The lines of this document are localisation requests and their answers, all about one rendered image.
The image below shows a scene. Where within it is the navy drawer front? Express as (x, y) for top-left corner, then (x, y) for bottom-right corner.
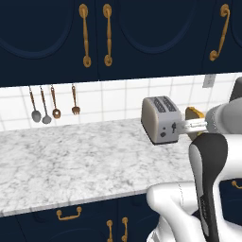
(219, 178), (242, 227)
(14, 199), (120, 225)

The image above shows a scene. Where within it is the grey hanging spoon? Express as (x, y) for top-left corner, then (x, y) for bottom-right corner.
(28, 86), (43, 124)

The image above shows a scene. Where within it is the grey hanging ladle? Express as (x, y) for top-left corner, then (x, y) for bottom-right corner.
(39, 85), (53, 126)

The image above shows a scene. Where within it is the navy base cupboard door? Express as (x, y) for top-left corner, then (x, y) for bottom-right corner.
(15, 216), (120, 242)
(116, 193), (160, 242)

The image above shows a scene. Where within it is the grey wall socket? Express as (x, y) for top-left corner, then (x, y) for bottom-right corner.
(202, 74), (217, 89)

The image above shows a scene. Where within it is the orange-brown bread loaf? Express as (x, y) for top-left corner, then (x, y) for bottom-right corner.
(184, 106), (206, 142)

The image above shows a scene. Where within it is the navy wall cupboard door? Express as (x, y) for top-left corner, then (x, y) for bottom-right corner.
(200, 0), (242, 76)
(0, 0), (99, 87)
(95, 0), (204, 81)

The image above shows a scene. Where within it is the dark grey appliance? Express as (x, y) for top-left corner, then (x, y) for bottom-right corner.
(229, 76), (242, 102)

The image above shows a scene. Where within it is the brass base cupboard handle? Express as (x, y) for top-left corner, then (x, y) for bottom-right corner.
(121, 216), (130, 242)
(106, 219), (114, 242)

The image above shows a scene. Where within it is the wooden hanging fork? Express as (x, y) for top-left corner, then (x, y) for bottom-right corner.
(71, 83), (81, 116)

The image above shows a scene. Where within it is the silver two-slot toaster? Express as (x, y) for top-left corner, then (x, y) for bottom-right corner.
(140, 95), (184, 146)

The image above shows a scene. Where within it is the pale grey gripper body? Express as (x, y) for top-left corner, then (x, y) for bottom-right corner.
(176, 118), (208, 135)

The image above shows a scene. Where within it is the wooden hanging slotted spoon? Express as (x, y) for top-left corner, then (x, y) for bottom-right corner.
(50, 84), (62, 120)

